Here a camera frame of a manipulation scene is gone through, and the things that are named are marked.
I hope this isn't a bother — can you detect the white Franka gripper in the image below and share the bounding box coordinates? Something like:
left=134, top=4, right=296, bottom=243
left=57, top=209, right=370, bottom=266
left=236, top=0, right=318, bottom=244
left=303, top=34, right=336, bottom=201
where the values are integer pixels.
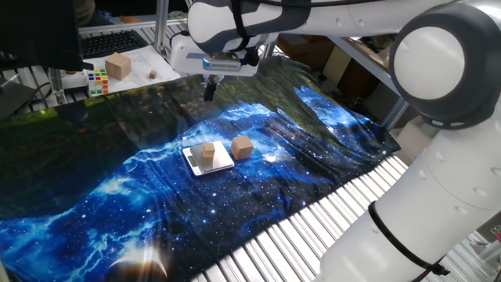
left=169, top=34, right=260, bottom=103

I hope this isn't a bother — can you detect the person's sleeved forearm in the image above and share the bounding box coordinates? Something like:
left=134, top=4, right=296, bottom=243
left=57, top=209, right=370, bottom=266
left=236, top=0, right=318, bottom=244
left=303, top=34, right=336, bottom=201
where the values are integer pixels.
left=74, top=0, right=97, bottom=27

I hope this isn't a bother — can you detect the silver digital kitchen scale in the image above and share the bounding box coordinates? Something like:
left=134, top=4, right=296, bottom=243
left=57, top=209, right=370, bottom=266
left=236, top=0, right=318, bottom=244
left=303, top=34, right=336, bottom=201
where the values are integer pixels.
left=182, top=140, right=236, bottom=177

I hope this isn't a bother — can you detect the medium wooden cube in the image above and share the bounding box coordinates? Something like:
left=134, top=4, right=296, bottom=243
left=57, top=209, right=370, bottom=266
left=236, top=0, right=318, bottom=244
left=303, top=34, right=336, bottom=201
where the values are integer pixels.
left=230, top=136, right=254, bottom=161

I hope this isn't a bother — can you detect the white paper sheet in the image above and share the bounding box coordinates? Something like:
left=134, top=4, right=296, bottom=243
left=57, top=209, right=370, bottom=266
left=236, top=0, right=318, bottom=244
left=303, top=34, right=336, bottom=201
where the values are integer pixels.
left=84, top=45, right=182, bottom=95

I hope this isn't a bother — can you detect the brown cardboard box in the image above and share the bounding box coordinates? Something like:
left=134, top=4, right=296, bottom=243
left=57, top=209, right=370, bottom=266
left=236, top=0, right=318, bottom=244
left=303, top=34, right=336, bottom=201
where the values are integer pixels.
left=276, top=33, right=333, bottom=71

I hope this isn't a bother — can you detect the large wooden cube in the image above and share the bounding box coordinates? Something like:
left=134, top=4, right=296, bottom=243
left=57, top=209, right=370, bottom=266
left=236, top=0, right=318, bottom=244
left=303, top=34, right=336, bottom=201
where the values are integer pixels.
left=104, top=52, right=132, bottom=81

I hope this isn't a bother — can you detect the black computer keyboard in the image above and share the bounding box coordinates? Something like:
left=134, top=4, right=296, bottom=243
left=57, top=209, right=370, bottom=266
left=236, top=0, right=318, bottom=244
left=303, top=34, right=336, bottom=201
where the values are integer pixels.
left=81, top=30, right=150, bottom=60

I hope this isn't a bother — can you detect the Rubik's cube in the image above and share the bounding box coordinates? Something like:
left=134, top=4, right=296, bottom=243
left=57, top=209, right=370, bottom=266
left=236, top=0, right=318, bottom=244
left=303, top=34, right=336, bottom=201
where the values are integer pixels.
left=86, top=69, right=110, bottom=97

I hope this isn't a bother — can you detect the galaxy print cloth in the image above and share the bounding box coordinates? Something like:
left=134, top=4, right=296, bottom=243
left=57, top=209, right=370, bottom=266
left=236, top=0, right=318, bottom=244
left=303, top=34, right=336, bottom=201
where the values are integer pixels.
left=0, top=58, right=401, bottom=282

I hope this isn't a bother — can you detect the black computer monitor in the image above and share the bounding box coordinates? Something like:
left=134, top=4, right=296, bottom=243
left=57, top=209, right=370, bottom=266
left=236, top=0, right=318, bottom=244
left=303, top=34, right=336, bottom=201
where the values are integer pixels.
left=0, top=0, right=95, bottom=72

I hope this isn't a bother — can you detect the aluminium frame post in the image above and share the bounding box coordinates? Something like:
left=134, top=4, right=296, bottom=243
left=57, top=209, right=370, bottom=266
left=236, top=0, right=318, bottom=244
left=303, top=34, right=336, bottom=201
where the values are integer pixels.
left=381, top=96, right=410, bottom=132
left=153, top=0, right=170, bottom=54

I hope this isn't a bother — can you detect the black cable strap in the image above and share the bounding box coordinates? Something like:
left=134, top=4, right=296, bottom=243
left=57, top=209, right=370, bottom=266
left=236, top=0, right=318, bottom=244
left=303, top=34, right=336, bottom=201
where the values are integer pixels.
left=367, top=201, right=451, bottom=277

